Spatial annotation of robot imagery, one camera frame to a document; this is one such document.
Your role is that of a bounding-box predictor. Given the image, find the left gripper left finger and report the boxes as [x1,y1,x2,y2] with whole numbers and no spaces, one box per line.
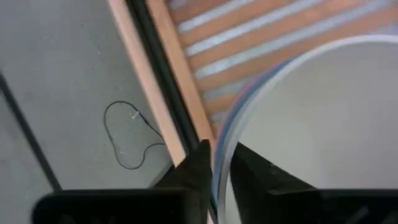
[30,139,215,224]

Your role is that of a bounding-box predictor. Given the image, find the black aluminium table frame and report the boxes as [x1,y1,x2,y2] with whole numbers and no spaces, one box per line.
[126,0,200,153]

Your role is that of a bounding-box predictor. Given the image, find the large cream bowl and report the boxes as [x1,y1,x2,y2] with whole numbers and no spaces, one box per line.
[217,34,398,224]

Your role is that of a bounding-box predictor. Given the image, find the looped black floor cable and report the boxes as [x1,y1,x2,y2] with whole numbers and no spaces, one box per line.
[103,100,167,171]

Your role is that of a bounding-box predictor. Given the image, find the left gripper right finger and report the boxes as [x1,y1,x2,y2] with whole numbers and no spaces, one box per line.
[229,141,398,224]

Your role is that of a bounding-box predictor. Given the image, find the large pale pink bowl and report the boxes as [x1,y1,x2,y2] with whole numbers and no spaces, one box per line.
[214,70,274,141]

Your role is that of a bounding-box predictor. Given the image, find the wooden slatted shelf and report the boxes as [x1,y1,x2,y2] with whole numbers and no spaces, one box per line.
[146,0,398,150]

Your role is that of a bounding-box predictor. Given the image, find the large blue bowl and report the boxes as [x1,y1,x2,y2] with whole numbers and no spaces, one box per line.
[212,55,299,200]

